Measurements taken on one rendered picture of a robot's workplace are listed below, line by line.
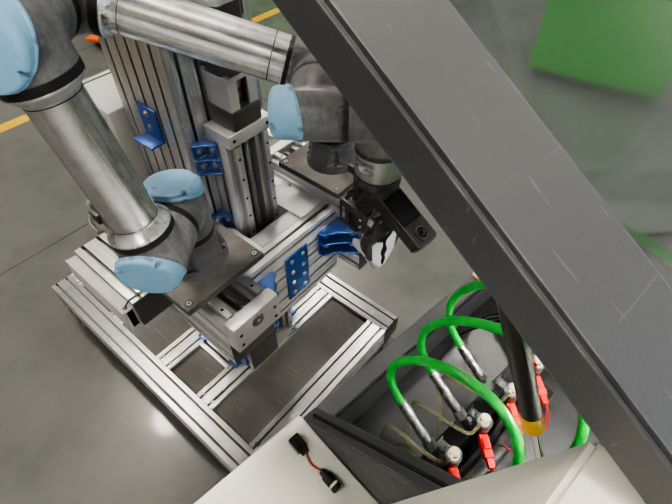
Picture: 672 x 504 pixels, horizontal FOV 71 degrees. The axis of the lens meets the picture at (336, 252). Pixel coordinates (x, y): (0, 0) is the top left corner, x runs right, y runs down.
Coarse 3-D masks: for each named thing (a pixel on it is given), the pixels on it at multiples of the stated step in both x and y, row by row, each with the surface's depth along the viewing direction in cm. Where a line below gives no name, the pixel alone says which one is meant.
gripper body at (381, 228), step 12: (348, 168) 75; (360, 180) 71; (348, 192) 79; (360, 192) 76; (372, 192) 71; (384, 192) 71; (348, 204) 77; (360, 204) 77; (372, 204) 75; (348, 216) 79; (360, 216) 76; (372, 216) 75; (360, 228) 79; (372, 228) 75; (384, 228) 77
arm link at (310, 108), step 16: (304, 80) 65; (320, 80) 65; (272, 96) 63; (288, 96) 62; (304, 96) 62; (320, 96) 62; (336, 96) 62; (272, 112) 63; (288, 112) 62; (304, 112) 62; (320, 112) 62; (336, 112) 62; (272, 128) 64; (288, 128) 63; (304, 128) 63; (320, 128) 63; (336, 128) 63
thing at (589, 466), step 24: (552, 456) 34; (576, 456) 31; (600, 456) 30; (480, 480) 44; (504, 480) 39; (528, 480) 34; (552, 480) 31; (576, 480) 29; (600, 480) 29; (624, 480) 29
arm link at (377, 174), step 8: (360, 160) 68; (360, 168) 68; (368, 168) 68; (376, 168) 67; (384, 168) 67; (392, 168) 68; (360, 176) 70; (368, 176) 69; (376, 176) 68; (384, 176) 68; (392, 176) 69; (400, 176) 70; (376, 184) 70; (384, 184) 70
